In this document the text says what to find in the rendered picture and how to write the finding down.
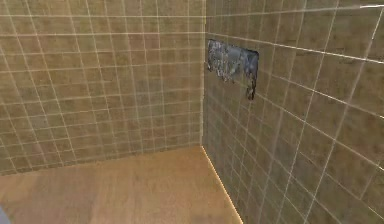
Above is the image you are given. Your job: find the dark grey hanging towel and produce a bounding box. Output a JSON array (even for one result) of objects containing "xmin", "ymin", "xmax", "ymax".
[{"xmin": 206, "ymin": 38, "xmax": 260, "ymax": 101}]

